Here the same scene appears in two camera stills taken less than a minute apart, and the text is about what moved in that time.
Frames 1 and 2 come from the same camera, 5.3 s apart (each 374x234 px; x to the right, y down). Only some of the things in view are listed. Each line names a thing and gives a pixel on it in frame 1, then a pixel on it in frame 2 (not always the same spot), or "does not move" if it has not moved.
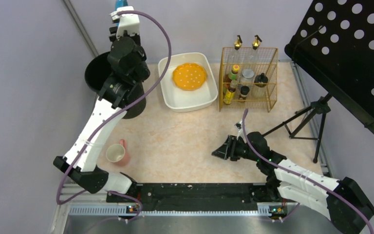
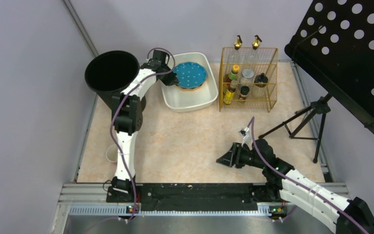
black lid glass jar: x=261 y=78 does not move
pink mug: x=118 y=153 does not move
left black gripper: x=113 y=31 → x=169 y=77
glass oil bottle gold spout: x=256 y=43 does not move
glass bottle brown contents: x=238 y=43 does not move
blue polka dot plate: x=121 y=3 → x=190 y=74
